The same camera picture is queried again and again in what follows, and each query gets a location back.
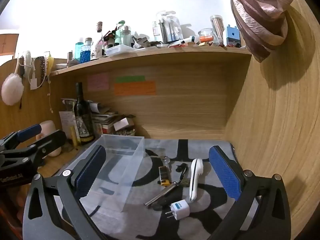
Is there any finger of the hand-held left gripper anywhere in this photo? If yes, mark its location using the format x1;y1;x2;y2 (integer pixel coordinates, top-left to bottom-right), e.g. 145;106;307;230
0;124;42;153
0;129;67;165

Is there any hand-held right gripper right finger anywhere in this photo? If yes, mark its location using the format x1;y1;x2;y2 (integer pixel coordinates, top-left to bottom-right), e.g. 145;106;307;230
209;144;293;240

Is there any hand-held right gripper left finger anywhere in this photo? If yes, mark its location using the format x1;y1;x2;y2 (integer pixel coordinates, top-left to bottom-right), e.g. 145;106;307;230
22;144;107;240

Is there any white handheld device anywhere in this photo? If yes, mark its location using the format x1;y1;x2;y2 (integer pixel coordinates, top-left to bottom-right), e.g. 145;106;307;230
189;158;203;202

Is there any clear plastic storage box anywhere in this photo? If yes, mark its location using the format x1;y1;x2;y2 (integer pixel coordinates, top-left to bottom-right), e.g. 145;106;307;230
59;134;145;213

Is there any white plug adapter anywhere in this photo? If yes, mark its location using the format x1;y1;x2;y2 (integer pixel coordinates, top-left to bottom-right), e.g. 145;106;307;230
165;199;192;221

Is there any amber black perfume bottle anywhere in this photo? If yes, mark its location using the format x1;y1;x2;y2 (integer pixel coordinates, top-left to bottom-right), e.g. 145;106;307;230
157;166;172;187

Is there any silver metal cylinder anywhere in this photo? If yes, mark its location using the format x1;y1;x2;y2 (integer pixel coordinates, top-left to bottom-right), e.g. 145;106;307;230
144;180;179;207

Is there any cream plastic cylinder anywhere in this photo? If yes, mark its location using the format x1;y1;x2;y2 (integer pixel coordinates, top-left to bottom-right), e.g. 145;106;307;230
36;120;62;157

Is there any handwritten paper note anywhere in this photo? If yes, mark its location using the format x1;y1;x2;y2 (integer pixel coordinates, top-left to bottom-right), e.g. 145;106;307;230
59;111;75;140

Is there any beige stick tube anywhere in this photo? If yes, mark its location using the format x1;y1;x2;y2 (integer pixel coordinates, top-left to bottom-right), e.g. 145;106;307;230
71;126;79;147

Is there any dark wine bottle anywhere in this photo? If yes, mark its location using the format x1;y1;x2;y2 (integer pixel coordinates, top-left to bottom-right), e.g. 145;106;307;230
74;82;95;145

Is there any white fluffy puff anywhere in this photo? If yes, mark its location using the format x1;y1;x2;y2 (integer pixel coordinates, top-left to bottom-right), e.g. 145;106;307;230
1;73;25;105

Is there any bowl of stones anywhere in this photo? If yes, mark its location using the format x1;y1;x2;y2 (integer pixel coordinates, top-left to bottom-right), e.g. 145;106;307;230
114;127;137;137

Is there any stack of books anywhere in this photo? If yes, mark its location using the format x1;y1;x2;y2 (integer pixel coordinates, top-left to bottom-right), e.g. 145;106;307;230
90;107;125;134

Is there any white card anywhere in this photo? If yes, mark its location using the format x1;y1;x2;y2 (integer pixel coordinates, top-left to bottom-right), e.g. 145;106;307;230
114;117;129;130

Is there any rolled newspaper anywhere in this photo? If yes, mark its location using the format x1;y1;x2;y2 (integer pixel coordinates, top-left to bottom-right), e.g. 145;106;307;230
61;98;102;113

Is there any silver key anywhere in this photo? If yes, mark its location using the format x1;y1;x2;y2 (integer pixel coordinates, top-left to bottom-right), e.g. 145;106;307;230
150;155;172;167

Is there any pink sticky note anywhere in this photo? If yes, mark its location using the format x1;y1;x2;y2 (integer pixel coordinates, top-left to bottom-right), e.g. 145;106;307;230
87;74;110;92

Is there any grey patterned mat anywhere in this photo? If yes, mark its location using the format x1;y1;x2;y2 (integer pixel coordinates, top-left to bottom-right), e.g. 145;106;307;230
59;139;260;240

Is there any teal water bottle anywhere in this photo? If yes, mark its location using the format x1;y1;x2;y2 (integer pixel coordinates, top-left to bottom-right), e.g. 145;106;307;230
75;42;84;64

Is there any orange sticky note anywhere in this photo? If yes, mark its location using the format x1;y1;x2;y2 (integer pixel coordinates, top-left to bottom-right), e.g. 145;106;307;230
114;81;157;96

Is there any bottle of blue beads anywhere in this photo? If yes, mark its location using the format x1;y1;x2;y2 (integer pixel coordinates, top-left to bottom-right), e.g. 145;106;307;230
82;38;92;63

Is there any green sticky note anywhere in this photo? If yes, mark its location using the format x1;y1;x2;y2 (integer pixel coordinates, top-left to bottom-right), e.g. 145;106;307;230
115;76;145;82

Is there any clear plastic tray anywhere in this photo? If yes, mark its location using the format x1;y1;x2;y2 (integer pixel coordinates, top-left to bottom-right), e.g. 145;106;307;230
105;44;135;57

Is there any green pump bottle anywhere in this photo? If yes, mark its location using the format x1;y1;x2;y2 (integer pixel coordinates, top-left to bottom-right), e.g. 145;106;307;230
115;20;125;47

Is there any wooden shelf board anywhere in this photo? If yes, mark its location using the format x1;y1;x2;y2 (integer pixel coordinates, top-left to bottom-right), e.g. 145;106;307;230
50;47;253;77

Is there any blue box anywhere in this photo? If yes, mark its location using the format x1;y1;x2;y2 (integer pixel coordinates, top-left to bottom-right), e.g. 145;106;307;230
226;25;240;47

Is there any glass jar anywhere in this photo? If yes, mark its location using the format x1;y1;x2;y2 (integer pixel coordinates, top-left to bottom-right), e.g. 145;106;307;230
199;29;214;44

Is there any tall clear jar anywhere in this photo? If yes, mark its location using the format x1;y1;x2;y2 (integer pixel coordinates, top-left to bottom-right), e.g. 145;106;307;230
210;15;224;46

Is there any clear blister package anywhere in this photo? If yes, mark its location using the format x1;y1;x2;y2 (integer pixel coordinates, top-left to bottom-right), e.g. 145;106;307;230
152;11;182;44

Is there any pink brown hanging cloth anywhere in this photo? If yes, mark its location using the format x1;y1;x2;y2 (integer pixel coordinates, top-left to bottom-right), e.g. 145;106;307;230
230;0;297;63

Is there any white hanging cable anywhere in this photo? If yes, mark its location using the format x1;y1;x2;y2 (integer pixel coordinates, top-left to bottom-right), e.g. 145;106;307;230
47;77;54;113

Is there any black clip with cord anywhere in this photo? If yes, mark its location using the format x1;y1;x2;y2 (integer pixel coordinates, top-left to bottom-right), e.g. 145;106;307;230
176;163;188;178

